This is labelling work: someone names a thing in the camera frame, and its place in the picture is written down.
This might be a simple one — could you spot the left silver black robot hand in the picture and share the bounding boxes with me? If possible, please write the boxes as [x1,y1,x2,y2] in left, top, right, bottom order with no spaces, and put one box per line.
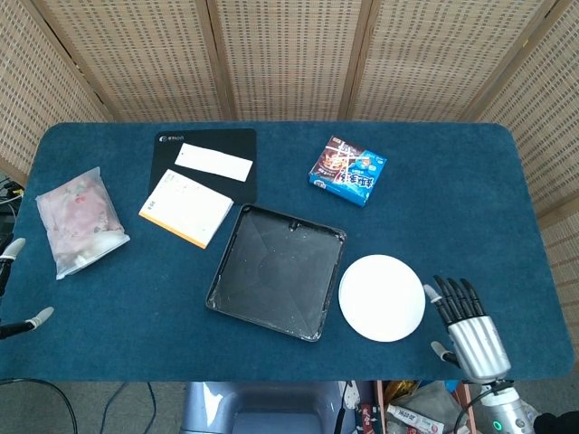
[0,237,55,340]

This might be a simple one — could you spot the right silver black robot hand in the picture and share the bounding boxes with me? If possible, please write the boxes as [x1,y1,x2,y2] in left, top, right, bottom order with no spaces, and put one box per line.
[423,275,512,384]

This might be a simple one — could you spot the white round plate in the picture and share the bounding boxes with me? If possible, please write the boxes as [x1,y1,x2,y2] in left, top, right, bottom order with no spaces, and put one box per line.
[338,254,427,343]

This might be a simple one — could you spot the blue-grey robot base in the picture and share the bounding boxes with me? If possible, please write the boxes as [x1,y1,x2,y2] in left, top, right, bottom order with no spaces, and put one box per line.
[180,381,349,434]

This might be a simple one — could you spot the black square tray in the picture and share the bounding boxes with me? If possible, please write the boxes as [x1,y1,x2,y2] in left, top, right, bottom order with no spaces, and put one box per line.
[205,203,347,343]

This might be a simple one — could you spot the frosted plastic bag with cloth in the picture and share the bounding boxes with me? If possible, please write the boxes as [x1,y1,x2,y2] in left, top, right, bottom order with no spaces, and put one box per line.
[34,165,131,281]

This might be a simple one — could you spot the box with packaged goods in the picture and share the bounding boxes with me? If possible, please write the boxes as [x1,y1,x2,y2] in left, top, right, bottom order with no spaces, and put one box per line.
[350,379,476,434]

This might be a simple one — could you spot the blue table cloth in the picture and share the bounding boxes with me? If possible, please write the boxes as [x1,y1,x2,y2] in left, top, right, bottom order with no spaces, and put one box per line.
[0,120,575,384]

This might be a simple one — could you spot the white notepad with orange edge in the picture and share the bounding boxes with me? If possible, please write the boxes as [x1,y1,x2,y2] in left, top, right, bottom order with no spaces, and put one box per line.
[138,168,235,250]

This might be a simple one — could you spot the blue snack box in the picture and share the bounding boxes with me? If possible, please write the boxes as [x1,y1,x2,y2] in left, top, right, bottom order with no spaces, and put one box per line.
[308,134,388,209]

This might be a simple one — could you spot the black mouse pad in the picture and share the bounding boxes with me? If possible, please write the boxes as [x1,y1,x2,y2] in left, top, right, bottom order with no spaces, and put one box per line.
[148,127,259,205]

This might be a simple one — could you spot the white paper slip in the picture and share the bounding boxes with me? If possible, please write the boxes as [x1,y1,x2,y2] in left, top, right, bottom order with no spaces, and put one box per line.
[174,142,253,183]

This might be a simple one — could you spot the black cable on floor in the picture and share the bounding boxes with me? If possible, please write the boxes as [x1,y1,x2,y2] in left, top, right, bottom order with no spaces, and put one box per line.
[0,377,81,434]

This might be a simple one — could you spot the blue cable on floor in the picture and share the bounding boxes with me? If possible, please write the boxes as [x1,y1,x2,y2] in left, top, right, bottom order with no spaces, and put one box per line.
[99,382,157,434]

